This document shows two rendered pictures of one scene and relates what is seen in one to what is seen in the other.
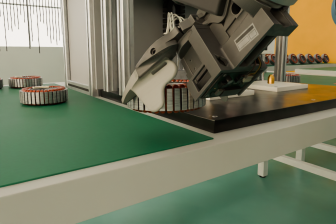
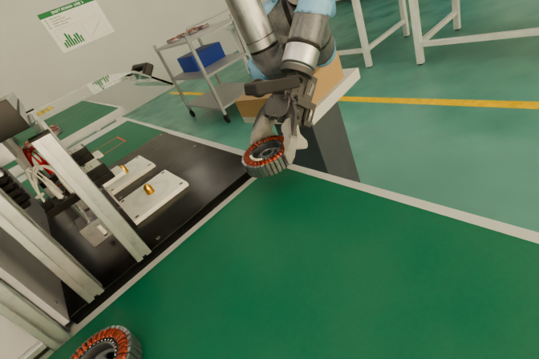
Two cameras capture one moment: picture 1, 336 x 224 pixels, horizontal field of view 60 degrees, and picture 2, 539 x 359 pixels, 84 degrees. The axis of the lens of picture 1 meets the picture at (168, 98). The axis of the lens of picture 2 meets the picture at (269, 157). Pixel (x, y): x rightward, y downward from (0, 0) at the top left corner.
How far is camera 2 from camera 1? 72 cm
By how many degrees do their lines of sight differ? 82
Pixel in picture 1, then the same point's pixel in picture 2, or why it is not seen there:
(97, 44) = (13, 275)
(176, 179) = not seen: hidden behind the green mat
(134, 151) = (306, 179)
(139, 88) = (296, 144)
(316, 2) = not seen: outside the picture
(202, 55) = (306, 105)
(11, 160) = (343, 215)
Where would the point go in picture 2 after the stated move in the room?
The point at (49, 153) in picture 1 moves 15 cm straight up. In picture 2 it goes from (324, 209) to (297, 140)
